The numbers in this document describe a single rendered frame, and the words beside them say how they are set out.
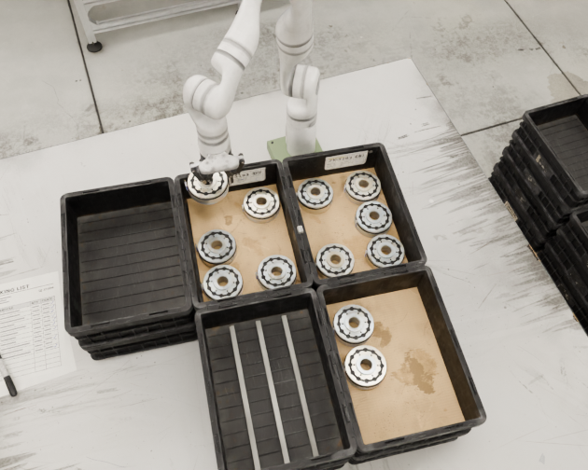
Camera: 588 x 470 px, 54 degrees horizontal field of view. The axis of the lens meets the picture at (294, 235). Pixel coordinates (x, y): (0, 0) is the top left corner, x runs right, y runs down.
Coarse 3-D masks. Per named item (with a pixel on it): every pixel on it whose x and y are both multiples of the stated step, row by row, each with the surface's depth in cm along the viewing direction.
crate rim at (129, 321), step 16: (80, 192) 153; (96, 192) 153; (64, 208) 150; (176, 208) 151; (64, 224) 149; (176, 224) 149; (64, 240) 146; (176, 240) 147; (64, 256) 143; (64, 272) 141; (64, 288) 139; (64, 304) 137; (192, 304) 140; (64, 320) 135; (112, 320) 136; (128, 320) 136; (144, 320) 136
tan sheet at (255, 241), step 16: (240, 192) 166; (192, 208) 163; (208, 208) 163; (224, 208) 163; (240, 208) 164; (192, 224) 161; (208, 224) 161; (224, 224) 161; (240, 224) 161; (256, 224) 161; (272, 224) 161; (240, 240) 159; (256, 240) 159; (272, 240) 159; (288, 240) 159; (240, 256) 156; (256, 256) 156; (288, 256) 156; (240, 272) 154; (256, 288) 152
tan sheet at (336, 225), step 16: (320, 176) 170; (336, 176) 170; (336, 192) 167; (336, 208) 165; (352, 208) 165; (304, 224) 162; (320, 224) 162; (336, 224) 162; (352, 224) 162; (320, 240) 159; (336, 240) 160; (352, 240) 160; (368, 240) 160; (352, 272) 155
